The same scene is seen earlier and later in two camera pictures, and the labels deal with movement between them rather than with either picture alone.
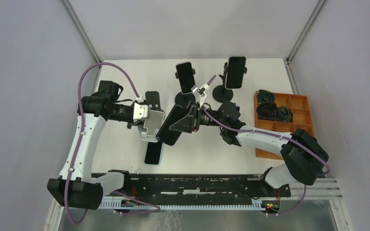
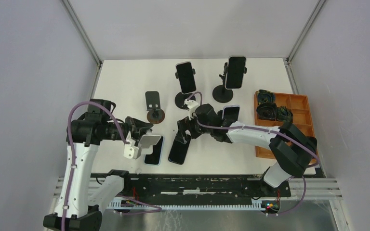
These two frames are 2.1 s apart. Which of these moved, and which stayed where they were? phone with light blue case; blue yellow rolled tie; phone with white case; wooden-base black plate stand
Moved: phone with white case
Stayed: blue yellow rolled tie; phone with light blue case; wooden-base black plate stand
